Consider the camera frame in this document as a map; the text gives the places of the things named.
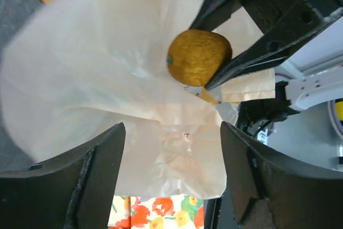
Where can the floral folded cloth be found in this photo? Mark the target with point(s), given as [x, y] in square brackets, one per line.
[177, 211]

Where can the banana print plastic bag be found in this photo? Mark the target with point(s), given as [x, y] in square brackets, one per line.
[78, 67]

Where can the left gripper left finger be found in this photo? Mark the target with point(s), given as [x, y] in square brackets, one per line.
[72, 190]

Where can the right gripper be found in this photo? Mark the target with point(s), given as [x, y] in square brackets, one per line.
[285, 23]

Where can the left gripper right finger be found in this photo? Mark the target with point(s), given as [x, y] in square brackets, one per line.
[298, 194]

